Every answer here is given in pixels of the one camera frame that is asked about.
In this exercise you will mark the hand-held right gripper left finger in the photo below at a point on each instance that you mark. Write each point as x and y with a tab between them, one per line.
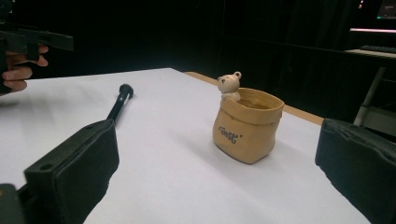
74	168

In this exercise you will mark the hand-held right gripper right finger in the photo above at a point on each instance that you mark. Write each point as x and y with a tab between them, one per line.
361	161

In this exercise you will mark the black pen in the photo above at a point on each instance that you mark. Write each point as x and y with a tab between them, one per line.
120	101

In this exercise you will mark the tan bear pot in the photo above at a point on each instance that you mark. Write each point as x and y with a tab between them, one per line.
246	133

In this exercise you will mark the background desk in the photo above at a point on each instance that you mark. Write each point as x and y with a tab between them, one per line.
370	54

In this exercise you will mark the black keyboard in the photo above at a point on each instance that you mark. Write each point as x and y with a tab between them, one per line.
378	48

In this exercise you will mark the glowing light bar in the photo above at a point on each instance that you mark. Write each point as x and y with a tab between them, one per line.
373	30

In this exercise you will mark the computer monitor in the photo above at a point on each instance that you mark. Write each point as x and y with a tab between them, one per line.
387	8

